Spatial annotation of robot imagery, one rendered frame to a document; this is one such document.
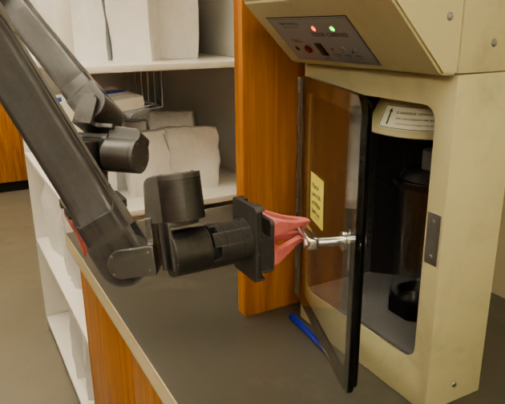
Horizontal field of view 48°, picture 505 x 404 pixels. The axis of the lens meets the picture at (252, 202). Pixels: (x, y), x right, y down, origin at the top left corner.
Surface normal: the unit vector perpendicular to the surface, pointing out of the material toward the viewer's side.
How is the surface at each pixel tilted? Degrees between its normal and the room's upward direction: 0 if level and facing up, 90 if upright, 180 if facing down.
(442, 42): 90
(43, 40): 53
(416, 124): 66
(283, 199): 90
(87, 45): 99
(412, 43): 135
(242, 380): 0
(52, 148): 80
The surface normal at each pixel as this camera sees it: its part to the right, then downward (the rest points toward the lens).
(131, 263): 0.06, 0.09
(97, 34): 0.18, 0.38
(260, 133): 0.48, 0.26
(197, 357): 0.00, -0.95
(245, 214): -0.88, 0.15
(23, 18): -0.22, -0.34
